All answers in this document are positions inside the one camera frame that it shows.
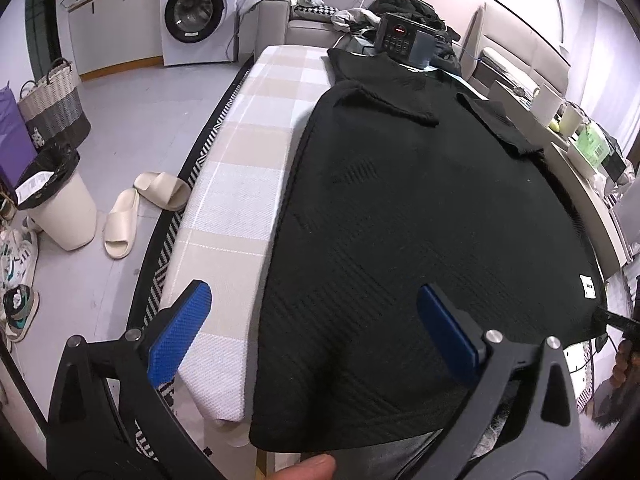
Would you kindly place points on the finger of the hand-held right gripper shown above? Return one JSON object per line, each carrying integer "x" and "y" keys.
{"x": 607, "y": 319}

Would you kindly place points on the white trash bin black bag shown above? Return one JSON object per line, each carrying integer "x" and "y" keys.
{"x": 70, "y": 215}

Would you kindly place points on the black knitted sweater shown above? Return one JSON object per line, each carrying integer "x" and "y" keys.
{"x": 400, "y": 210}

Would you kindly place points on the white mug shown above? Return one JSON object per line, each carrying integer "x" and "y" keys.
{"x": 570, "y": 120}

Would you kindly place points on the beige plaid table cover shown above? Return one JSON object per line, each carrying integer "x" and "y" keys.
{"x": 240, "y": 170}

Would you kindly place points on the green fruit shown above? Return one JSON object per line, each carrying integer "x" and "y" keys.
{"x": 554, "y": 124}

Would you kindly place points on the beige side desk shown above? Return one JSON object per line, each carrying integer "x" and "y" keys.
{"x": 590, "y": 210}

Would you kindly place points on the houndstooth cushion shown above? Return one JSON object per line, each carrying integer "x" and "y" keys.
{"x": 320, "y": 10}

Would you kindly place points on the kitchen counter cabinet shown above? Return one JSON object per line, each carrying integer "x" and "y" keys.
{"x": 115, "y": 35}

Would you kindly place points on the black box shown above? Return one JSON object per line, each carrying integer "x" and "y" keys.
{"x": 615, "y": 160}

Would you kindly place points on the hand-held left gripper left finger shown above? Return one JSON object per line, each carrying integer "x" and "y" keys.
{"x": 180, "y": 330}

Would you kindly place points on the black white zigzag cloth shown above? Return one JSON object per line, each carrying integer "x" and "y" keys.
{"x": 172, "y": 232}

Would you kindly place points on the cream slipper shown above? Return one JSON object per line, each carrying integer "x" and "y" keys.
{"x": 162, "y": 190}
{"x": 120, "y": 225}

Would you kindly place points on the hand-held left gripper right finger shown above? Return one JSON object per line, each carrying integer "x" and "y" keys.
{"x": 445, "y": 340}

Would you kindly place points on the person's right hand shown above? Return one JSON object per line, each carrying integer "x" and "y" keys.
{"x": 624, "y": 365}

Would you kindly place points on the grey sofa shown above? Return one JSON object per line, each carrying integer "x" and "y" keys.
{"x": 272, "y": 25}

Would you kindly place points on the purple bag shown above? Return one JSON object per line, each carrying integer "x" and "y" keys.
{"x": 15, "y": 140}

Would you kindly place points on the person's left hand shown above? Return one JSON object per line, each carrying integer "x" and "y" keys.
{"x": 305, "y": 470}

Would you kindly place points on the dark glass door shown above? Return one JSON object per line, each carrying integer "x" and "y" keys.
{"x": 42, "y": 10}

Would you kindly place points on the grey white wicker basket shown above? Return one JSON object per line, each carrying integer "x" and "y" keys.
{"x": 55, "y": 105}

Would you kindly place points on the dark electric pressure cooker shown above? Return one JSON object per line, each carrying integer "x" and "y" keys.
{"x": 425, "y": 50}

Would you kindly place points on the white green sneaker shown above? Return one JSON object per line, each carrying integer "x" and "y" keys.
{"x": 17, "y": 260}

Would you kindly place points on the green wet wipes pack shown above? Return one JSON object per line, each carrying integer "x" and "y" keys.
{"x": 594, "y": 147}

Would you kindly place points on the white bowl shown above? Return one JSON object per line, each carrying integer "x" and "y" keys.
{"x": 582, "y": 165}

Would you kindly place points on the person's grey pants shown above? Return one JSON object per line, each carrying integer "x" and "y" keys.
{"x": 395, "y": 455}

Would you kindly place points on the white paper roll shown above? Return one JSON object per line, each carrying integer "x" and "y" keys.
{"x": 546, "y": 105}

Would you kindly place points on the black jacket pile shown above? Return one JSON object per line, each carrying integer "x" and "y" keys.
{"x": 425, "y": 5}

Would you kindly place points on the grey white garment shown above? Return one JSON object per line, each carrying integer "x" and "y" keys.
{"x": 352, "y": 20}

